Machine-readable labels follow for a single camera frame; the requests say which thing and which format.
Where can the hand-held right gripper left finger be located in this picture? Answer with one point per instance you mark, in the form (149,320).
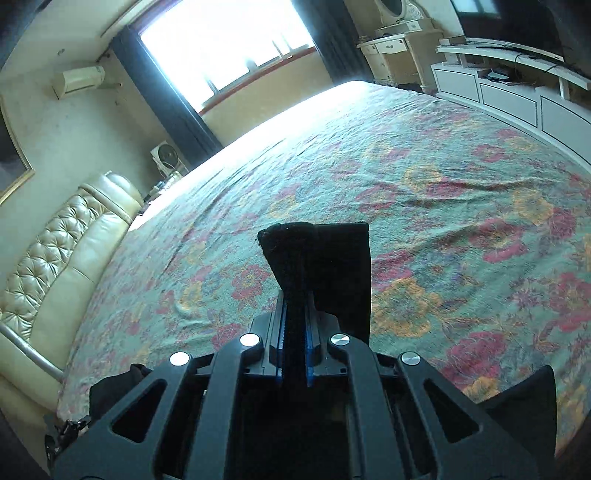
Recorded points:
(283,341)

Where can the dark blue curtain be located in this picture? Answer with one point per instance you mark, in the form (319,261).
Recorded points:
(339,37)
(161,87)

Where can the white box fan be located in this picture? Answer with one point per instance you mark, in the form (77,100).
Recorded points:
(167,158)

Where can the white television cabinet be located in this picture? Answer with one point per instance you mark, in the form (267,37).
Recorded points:
(503,94)

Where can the white wall air conditioner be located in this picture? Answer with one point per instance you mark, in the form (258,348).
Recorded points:
(78,81)

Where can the black curved television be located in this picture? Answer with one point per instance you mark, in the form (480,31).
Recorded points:
(521,23)

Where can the grey metal bed rail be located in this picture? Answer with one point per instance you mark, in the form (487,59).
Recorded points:
(27,348)

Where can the black pants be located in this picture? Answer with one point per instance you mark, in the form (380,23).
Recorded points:
(323,267)

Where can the cream dressing table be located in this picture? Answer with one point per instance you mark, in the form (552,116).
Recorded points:
(397,53)

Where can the gold framed wall picture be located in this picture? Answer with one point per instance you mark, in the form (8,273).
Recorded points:
(11,157)

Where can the oval dressing mirror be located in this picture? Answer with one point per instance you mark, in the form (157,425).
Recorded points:
(390,10)

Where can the floral bedspread bed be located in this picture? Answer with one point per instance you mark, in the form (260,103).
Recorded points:
(415,184)

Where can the black set-top box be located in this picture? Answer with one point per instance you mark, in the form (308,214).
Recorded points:
(497,75)

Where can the bright window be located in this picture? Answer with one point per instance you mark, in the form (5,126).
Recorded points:
(221,41)

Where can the cream leather tufted headboard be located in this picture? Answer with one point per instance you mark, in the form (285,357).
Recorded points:
(69,258)

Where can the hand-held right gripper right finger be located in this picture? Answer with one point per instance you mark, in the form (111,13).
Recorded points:
(310,344)

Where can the flat box on cabinet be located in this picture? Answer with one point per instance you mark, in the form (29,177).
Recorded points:
(452,41)

